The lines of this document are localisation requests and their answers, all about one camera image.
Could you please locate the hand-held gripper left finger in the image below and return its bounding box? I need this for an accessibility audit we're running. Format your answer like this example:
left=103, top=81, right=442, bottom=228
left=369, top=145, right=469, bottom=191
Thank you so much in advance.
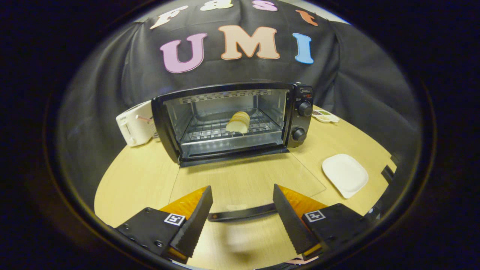
left=114, top=185, right=214, bottom=264

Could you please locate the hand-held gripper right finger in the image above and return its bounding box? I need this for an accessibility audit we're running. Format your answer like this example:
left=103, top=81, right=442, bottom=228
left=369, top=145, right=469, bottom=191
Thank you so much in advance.
left=272, top=183, right=371, bottom=261

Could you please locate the pale sliced bread roll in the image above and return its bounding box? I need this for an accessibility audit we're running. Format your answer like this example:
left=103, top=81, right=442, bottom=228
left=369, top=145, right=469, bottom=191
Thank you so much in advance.
left=225, top=111, right=251, bottom=135

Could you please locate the black toaster oven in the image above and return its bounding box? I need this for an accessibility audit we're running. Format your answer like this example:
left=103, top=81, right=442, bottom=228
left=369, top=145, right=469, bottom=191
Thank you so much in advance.
left=151, top=81, right=327, bottom=223

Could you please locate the white pop-up toaster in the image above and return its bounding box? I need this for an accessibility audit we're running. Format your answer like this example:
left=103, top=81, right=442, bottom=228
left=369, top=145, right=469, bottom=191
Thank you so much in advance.
left=115, top=100, right=156, bottom=147

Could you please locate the white square plate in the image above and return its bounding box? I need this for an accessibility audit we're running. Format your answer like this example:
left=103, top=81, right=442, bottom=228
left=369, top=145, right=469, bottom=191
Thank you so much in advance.
left=321, top=153, right=369, bottom=200

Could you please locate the black chair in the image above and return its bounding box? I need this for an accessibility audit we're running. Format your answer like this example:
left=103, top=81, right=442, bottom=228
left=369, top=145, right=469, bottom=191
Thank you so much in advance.
left=380, top=155, right=399, bottom=185

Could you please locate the small white compartment tray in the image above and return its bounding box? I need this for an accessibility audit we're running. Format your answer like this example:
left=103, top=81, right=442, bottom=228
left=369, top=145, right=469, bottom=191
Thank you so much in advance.
left=311, top=109, right=341, bottom=124

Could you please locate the black backdrop cloth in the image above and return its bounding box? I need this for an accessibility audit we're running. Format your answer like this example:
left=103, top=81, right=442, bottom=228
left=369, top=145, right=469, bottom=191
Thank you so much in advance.
left=56, top=0, right=423, bottom=210

